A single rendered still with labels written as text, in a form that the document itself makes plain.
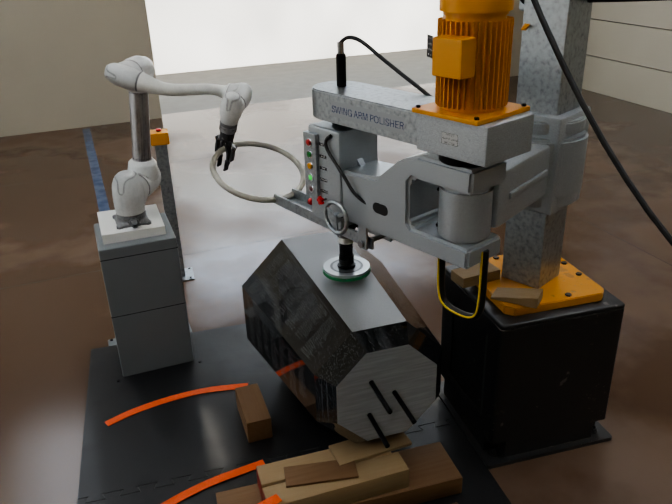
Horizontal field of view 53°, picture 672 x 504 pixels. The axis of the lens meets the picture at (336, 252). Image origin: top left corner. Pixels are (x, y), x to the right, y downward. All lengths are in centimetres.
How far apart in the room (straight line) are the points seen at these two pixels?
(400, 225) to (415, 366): 60
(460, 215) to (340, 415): 97
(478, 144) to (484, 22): 37
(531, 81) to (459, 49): 78
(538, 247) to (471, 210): 72
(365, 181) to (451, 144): 51
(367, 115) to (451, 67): 50
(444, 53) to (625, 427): 221
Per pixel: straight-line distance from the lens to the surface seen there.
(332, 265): 310
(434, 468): 314
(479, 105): 227
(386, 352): 271
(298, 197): 333
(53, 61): 953
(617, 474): 344
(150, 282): 378
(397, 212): 259
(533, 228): 304
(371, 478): 294
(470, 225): 241
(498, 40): 225
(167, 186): 478
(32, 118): 967
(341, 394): 275
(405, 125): 244
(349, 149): 278
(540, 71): 286
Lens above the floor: 224
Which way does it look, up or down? 25 degrees down
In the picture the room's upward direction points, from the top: 2 degrees counter-clockwise
